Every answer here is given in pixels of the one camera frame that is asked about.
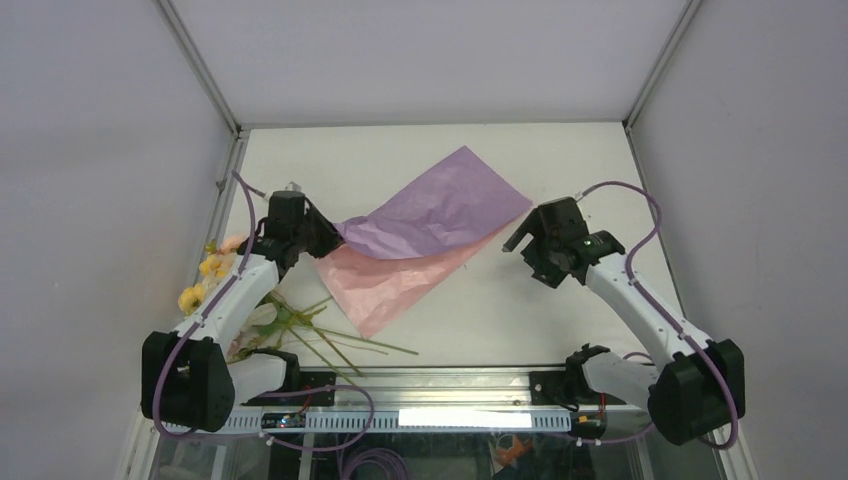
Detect purple wrapping paper sheet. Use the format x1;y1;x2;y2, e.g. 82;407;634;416
336;146;532;260

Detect pink wrapping paper sheet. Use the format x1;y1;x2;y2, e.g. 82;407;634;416
313;227;504;339

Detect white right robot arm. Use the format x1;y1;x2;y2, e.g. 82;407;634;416
502;197;746;449

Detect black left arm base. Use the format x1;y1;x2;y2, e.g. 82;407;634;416
242;348;338;407

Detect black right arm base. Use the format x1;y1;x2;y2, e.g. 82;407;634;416
528;344;610;412

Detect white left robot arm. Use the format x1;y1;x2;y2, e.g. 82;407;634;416
140;191;342;432

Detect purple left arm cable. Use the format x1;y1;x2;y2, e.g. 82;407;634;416
151;170;376;454

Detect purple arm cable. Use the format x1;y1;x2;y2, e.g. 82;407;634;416
556;180;740;452
151;170;376;454

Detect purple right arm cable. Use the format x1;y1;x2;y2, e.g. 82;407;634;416
556;180;740;452

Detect aluminium mounting rail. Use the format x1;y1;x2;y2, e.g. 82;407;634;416
132;365;664;412

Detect white slotted cable duct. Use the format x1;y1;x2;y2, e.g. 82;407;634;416
165;408;573;437

